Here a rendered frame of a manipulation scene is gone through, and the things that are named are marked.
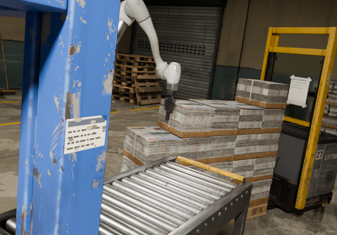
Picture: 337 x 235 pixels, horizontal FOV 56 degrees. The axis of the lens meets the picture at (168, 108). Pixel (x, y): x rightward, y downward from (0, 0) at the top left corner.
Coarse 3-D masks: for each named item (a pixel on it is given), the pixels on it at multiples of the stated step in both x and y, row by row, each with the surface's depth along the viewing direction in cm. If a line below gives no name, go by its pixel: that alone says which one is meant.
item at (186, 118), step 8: (176, 104) 244; (184, 104) 249; (192, 104) 254; (176, 112) 243; (184, 112) 234; (192, 112) 237; (200, 112) 241; (208, 112) 244; (176, 120) 242; (184, 120) 235; (192, 120) 239; (200, 120) 243; (208, 120) 247; (176, 128) 243; (184, 128) 237; (192, 128) 240; (200, 128) 244; (208, 128) 249
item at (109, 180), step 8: (160, 160) 191; (168, 160) 193; (136, 168) 173; (144, 168) 174; (152, 168) 180; (112, 176) 158; (120, 176) 159; (128, 176) 163; (16, 208) 118; (0, 216) 111; (8, 216) 112; (0, 224) 108
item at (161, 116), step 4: (164, 100) 259; (176, 100) 263; (180, 100) 266; (184, 100) 270; (188, 100) 275; (160, 104) 264; (164, 104) 258; (160, 108) 264; (160, 112) 263; (164, 112) 258; (160, 116) 262; (164, 116) 257; (160, 120) 262; (164, 120) 257
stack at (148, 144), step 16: (128, 128) 248; (144, 128) 254; (160, 128) 263; (128, 144) 246; (144, 144) 226; (160, 144) 228; (176, 144) 235; (192, 144) 245; (208, 144) 254; (224, 144) 264; (240, 144) 275; (256, 144) 287; (128, 160) 246; (144, 160) 226; (176, 160) 238; (240, 160) 279; (224, 176) 272
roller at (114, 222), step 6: (102, 210) 125; (102, 216) 121; (108, 216) 120; (102, 222) 120; (108, 222) 118; (114, 222) 117; (120, 222) 117; (114, 228) 116; (120, 228) 115; (126, 228) 114; (132, 228) 114; (126, 234) 113; (132, 234) 112; (138, 234) 111; (144, 234) 111
